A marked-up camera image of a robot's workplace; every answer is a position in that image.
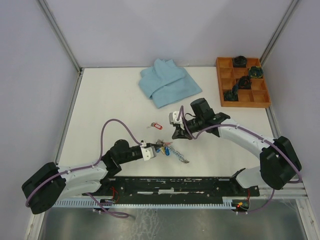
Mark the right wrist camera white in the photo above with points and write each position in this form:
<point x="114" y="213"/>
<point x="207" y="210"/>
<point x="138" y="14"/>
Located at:
<point x="175" y="118"/>

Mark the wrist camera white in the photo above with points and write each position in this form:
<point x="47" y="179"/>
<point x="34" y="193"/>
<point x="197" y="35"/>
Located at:
<point x="147" y="154"/>
<point x="175" y="118"/>

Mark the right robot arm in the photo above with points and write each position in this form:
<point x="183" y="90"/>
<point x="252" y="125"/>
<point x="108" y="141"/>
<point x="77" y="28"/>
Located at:
<point x="278" y="161"/>

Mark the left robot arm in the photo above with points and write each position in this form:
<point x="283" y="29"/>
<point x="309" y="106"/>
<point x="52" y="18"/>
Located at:
<point x="52" y="183"/>

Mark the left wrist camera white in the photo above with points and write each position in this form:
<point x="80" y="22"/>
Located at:
<point x="147" y="154"/>

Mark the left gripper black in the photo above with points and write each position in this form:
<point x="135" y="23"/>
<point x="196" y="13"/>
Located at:
<point x="155" y="145"/>

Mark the light blue cloth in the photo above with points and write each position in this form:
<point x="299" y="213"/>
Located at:
<point x="165" y="83"/>

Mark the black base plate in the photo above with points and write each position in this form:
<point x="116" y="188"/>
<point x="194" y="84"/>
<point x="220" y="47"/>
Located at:
<point x="147" y="189"/>

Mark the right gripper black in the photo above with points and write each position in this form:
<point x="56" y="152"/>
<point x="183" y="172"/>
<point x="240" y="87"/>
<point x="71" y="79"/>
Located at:
<point x="180" y="133"/>

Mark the metal key organizer plate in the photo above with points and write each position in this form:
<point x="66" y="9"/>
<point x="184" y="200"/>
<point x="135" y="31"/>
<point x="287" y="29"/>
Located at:
<point x="170" y="150"/>

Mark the wooden compartment tray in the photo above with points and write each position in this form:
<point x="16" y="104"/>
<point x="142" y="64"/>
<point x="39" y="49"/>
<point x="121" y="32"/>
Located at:
<point x="242" y="83"/>

